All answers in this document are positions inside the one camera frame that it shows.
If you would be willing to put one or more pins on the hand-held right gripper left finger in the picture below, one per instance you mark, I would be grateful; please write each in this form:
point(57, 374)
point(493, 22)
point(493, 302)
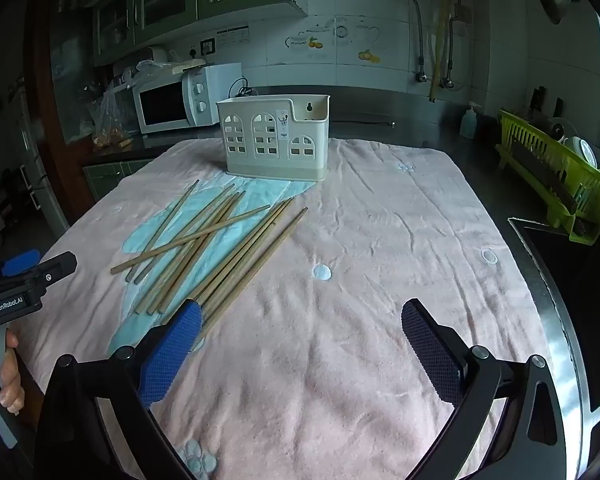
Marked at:
point(172, 355)

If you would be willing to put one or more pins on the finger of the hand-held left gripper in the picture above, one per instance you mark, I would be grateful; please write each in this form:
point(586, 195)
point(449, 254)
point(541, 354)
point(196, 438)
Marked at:
point(20, 262)
point(55, 267)

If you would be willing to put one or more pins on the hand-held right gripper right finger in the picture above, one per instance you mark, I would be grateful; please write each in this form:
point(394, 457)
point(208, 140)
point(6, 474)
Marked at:
point(430, 355)

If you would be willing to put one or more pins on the set of wooden chopsticks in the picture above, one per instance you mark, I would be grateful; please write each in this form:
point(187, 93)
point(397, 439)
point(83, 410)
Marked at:
point(190, 238)

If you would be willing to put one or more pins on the cream plastic utensil holder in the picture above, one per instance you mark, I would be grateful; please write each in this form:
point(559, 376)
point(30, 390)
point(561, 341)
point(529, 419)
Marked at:
point(270, 160)

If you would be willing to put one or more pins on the person's left hand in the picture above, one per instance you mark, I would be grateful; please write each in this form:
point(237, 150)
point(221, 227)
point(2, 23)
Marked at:
point(11, 380)

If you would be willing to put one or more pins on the green base cabinet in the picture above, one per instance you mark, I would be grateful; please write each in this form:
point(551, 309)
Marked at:
point(115, 175)

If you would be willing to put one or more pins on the pink and teal towel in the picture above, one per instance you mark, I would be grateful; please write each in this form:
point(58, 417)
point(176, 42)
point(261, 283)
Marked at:
point(355, 260)

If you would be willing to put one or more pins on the small tan food piece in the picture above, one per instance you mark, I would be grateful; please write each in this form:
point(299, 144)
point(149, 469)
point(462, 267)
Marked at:
point(124, 143)

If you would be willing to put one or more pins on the clear plastic bag with food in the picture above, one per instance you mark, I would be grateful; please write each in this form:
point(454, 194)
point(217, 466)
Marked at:
point(107, 115)

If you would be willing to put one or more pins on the steel sink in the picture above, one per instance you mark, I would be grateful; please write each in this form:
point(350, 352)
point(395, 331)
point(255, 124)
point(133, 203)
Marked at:
point(575, 280)

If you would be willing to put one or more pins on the white microwave oven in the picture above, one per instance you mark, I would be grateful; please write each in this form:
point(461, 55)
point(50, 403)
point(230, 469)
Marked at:
point(165, 105)

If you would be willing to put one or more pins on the crumpled clear plastic bag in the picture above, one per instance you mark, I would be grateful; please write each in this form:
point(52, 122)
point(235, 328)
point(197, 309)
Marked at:
point(152, 70)

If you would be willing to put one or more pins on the green dish rack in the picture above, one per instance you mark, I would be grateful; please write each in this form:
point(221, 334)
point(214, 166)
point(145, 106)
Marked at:
point(555, 165)

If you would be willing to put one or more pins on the small white appliance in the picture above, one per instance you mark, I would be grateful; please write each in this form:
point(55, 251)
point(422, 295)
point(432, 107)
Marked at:
point(155, 54)

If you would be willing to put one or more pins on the cream flat board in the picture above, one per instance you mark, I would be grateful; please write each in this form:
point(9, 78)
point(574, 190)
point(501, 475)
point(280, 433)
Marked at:
point(190, 65)

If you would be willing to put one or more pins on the yellow pipe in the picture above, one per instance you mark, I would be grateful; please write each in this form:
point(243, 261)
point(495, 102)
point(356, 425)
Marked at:
point(439, 50)

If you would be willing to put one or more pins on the black wall outlet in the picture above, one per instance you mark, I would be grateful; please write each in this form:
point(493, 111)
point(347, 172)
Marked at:
point(208, 46)

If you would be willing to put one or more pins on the white wall notice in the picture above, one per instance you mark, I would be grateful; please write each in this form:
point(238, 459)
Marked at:
point(232, 36)

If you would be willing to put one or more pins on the green wall cabinets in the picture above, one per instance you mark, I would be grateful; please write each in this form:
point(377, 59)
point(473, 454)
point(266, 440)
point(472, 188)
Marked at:
point(190, 0)

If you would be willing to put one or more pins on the fruit wall decals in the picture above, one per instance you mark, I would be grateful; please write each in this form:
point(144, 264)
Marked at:
point(367, 55)

